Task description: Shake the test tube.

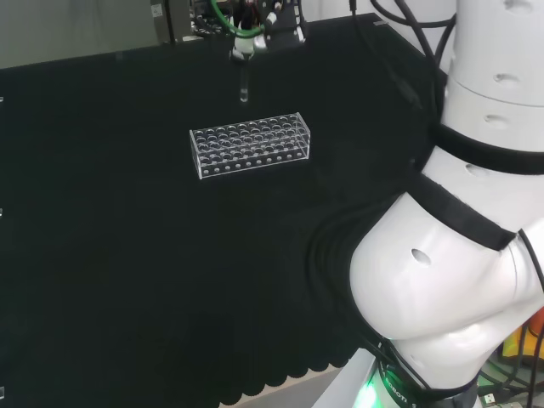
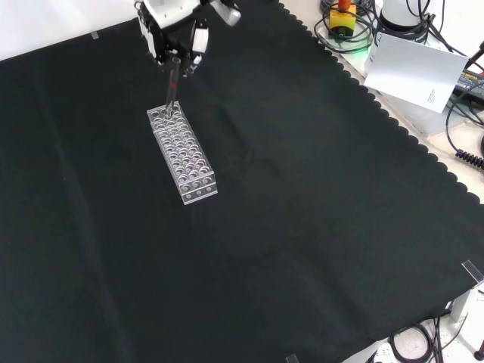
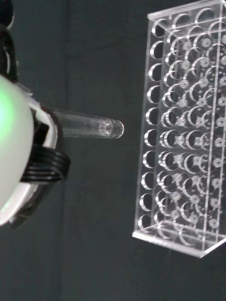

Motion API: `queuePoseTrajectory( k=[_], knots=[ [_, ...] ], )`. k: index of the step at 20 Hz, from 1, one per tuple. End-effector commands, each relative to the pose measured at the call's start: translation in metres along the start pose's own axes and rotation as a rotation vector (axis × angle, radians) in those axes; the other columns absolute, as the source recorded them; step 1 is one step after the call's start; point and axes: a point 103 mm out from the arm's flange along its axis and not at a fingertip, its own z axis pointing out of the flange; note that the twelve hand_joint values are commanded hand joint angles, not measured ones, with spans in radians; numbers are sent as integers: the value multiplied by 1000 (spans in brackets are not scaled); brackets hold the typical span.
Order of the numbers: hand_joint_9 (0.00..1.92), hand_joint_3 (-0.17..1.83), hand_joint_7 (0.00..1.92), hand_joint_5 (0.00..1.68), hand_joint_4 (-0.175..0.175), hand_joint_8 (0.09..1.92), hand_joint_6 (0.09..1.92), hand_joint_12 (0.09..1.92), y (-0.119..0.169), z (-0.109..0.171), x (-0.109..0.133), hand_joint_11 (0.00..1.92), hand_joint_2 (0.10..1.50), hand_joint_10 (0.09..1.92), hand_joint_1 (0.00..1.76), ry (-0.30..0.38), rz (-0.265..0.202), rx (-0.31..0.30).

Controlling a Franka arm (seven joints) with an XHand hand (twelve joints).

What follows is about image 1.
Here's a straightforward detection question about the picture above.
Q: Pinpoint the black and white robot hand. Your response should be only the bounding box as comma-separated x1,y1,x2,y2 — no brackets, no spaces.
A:
228,0,309,64

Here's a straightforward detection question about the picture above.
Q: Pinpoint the clear glass test tube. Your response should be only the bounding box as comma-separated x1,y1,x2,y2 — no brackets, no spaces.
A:
237,59,251,105

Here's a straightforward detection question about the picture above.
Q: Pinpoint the clear plastic test tube rack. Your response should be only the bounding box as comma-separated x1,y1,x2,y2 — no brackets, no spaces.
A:
189,111,310,181

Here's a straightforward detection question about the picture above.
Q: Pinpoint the black bench cloth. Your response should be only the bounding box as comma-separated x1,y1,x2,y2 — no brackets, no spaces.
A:
0,12,450,408

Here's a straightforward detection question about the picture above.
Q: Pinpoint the green cable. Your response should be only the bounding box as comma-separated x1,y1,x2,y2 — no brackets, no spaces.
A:
210,0,267,37

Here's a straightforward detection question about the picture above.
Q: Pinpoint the black cable bundle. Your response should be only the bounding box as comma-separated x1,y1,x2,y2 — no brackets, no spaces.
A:
347,0,460,141

